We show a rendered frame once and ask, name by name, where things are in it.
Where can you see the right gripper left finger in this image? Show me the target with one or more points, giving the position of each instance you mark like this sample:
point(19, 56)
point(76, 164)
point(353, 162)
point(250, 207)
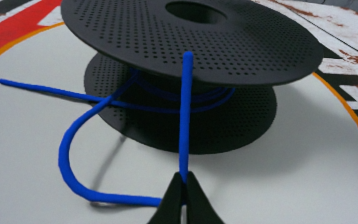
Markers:
point(169, 210)

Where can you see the orange painted ring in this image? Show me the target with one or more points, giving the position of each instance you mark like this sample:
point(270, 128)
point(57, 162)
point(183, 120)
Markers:
point(14, 42)

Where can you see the blue wire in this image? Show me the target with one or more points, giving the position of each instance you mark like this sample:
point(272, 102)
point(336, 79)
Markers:
point(185, 98)

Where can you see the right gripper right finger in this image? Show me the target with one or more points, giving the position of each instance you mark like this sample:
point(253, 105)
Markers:
point(198, 207)

